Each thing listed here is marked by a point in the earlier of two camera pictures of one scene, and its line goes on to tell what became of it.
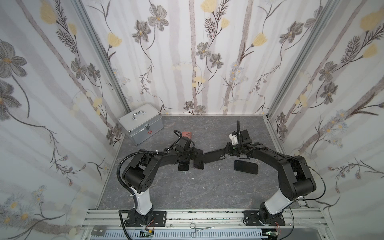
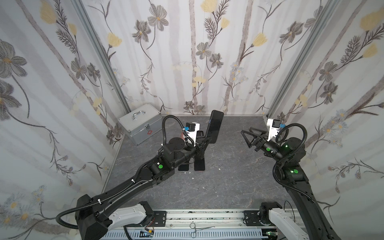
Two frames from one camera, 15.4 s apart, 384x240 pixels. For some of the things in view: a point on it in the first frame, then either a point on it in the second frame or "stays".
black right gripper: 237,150 to 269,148
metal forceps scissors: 193,234 stays
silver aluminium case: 142,123 stays
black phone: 246,166 to 214,125
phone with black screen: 183,166 stays
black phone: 198,162 stays
